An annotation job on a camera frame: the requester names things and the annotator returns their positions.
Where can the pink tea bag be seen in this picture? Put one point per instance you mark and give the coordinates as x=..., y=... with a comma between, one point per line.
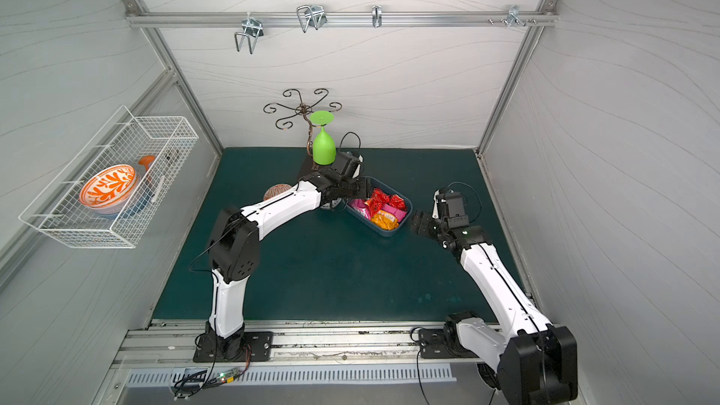
x=397, y=213
x=359, y=206

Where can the large red tea bag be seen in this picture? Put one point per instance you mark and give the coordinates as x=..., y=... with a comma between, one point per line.
x=376, y=202

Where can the orange spoon in basket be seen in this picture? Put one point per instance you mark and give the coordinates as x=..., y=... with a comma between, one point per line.
x=147, y=162

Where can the metal hook right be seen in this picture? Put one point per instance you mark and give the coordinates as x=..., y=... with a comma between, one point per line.
x=512, y=19

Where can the green plastic goblet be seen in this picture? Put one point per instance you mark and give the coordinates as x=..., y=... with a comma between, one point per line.
x=324, y=150

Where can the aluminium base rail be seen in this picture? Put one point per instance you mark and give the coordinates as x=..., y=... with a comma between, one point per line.
x=171, y=343

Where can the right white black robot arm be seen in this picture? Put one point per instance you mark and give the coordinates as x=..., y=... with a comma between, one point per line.
x=527, y=358

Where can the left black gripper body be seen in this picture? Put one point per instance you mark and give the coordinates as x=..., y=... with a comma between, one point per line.
x=353, y=187

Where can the metal double hook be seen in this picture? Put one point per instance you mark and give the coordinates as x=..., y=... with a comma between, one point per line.
x=250, y=32

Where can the orange white bowl in basket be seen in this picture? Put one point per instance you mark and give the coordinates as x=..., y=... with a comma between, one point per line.
x=107, y=192

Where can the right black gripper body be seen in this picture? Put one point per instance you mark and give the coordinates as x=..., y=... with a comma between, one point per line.
x=430, y=228

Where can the white wire wall basket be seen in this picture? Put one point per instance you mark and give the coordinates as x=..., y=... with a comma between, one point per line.
x=125, y=137

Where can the aluminium top rail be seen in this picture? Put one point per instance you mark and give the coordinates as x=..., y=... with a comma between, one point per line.
x=335, y=19

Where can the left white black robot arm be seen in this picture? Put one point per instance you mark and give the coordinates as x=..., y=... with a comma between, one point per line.
x=234, y=249

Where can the yellow tea bag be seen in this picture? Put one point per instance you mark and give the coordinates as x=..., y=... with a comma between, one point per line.
x=385, y=221

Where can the blue plastic storage box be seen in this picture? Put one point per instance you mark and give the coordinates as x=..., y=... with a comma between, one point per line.
x=377, y=184

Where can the orange patterned ceramic bowl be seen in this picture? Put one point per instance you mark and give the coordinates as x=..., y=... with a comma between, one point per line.
x=276, y=190

